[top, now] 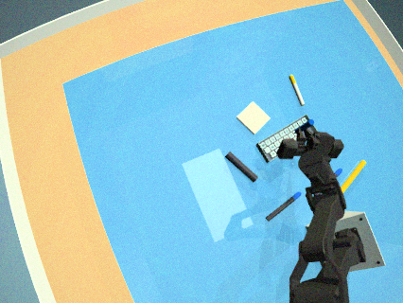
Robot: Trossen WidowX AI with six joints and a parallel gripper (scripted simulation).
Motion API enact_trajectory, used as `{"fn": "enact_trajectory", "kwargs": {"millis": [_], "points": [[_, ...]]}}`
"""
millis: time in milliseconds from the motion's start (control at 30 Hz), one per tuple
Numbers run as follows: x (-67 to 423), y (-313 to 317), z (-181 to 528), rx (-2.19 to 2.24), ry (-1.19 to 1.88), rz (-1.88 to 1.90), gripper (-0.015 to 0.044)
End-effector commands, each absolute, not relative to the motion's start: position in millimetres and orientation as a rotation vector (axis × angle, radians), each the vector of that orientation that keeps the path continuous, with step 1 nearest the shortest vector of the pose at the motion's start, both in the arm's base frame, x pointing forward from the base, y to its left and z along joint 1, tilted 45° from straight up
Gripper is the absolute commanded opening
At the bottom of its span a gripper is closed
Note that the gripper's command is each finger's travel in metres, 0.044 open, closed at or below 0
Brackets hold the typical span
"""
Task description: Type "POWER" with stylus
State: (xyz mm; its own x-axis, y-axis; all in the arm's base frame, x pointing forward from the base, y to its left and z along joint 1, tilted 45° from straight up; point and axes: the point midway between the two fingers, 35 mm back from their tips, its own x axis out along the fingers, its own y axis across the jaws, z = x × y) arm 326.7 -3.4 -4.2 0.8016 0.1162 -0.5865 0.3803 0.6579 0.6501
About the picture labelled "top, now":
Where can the grey keyboard with white keys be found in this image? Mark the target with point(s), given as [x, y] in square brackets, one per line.
[269, 146]

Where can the white cylinder with yellow cap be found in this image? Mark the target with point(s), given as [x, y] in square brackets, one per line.
[297, 92]

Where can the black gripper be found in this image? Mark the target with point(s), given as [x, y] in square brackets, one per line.
[290, 147]

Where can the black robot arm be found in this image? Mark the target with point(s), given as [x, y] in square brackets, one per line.
[330, 285]

